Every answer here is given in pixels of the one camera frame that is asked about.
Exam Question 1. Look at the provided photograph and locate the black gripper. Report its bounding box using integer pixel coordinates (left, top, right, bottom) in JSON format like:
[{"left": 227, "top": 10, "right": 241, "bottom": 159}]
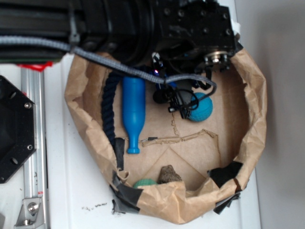
[{"left": 152, "top": 0, "right": 237, "bottom": 119}]

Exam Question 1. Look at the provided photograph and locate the dark blue twisted rope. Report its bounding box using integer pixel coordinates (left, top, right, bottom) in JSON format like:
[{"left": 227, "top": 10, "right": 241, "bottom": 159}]
[{"left": 102, "top": 71, "right": 121, "bottom": 146}]

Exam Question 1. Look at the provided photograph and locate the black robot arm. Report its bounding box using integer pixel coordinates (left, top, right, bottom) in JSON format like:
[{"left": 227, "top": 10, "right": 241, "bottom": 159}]
[{"left": 0, "top": 0, "right": 237, "bottom": 118}]

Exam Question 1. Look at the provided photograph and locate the teal dimpled ball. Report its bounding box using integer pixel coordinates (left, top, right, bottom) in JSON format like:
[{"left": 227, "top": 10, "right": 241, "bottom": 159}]
[{"left": 188, "top": 93, "right": 213, "bottom": 122}]

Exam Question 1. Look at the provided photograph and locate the blue plastic bowling pin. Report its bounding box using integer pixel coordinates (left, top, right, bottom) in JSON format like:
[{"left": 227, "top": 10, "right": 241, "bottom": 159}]
[{"left": 122, "top": 76, "right": 146, "bottom": 154}]

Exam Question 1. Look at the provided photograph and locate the brown paper bag bin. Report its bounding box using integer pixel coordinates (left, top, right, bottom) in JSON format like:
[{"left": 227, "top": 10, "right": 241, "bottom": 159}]
[{"left": 65, "top": 49, "right": 267, "bottom": 224}]

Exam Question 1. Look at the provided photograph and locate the brown rock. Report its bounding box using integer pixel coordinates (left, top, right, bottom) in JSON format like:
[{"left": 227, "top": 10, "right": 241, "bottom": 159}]
[{"left": 158, "top": 165, "right": 182, "bottom": 184}]

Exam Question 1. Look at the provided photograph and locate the green ball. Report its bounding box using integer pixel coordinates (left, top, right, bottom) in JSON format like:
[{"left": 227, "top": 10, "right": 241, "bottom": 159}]
[{"left": 133, "top": 178, "right": 158, "bottom": 188}]

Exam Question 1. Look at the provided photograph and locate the white tray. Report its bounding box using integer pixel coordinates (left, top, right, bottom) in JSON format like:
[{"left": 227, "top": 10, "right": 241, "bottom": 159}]
[{"left": 44, "top": 54, "right": 261, "bottom": 229}]

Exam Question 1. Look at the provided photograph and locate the grey braided cable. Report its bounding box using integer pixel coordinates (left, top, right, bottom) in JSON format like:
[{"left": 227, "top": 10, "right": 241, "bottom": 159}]
[{"left": 0, "top": 35, "right": 217, "bottom": 97}]

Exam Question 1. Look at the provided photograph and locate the aluminium extrusion rail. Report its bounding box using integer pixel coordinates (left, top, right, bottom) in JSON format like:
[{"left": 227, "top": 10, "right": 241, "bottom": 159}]
[{"left": 14, "top": 69, "right": 50, "bottom": 229}]

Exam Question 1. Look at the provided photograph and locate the black hexagonal mount plate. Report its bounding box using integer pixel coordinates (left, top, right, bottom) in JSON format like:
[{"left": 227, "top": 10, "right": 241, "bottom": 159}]
[{"left": 0, "top": 76, "right": 36, "bottom": 184}]

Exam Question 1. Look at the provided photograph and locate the metal corner bracket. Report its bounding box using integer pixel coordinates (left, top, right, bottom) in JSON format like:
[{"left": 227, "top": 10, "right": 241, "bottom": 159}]
[{"left": 14, "top": 198, "right": 45, "bottom": 229}]

